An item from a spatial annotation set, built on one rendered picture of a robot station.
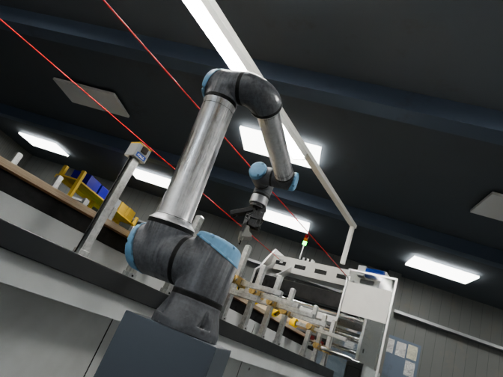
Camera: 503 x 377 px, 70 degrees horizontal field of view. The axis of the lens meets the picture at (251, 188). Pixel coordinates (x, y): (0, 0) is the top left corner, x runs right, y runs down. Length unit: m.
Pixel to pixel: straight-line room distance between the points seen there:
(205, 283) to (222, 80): 0.67
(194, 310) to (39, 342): 0.98
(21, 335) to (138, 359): 0.90
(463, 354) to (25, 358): 9.05
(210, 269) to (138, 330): 0.23
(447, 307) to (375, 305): 5.95
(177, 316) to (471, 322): 9.33
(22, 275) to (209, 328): 0.75
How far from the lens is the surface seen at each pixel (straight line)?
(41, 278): 1.53
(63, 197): 1.67
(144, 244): 1.11
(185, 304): 1.00
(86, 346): 1.97
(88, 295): 1.64
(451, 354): 9.80
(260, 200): 1.77
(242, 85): 1.23
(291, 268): 4.84
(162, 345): 0.96
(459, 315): 9.97
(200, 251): 1.02
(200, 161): 1.16
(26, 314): 1.78
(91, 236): 1.56
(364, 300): 4.09
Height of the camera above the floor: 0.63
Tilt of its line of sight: 22 degrees up
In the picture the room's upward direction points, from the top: 22 degrees clockwise
